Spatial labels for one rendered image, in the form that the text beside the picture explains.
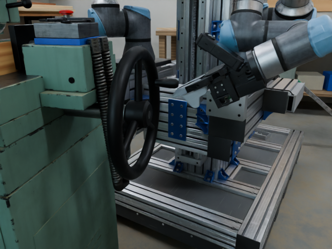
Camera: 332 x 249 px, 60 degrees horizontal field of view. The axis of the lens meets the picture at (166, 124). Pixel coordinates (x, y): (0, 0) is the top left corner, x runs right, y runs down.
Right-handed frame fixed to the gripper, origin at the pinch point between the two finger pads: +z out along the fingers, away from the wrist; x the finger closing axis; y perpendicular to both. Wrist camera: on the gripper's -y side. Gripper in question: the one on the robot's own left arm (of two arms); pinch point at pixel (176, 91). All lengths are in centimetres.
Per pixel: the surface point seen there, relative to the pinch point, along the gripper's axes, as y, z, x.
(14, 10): -33.2, 21.3, -10.5
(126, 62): -11.2, -1.3, -18.1
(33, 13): -112, 192, 212
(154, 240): 66, 58, 31
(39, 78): -16.8, 16.3, -20.5
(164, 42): -19, 86, 248
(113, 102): -6.4, 1.5, -24.0
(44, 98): -12.8, 17.0, -21.5
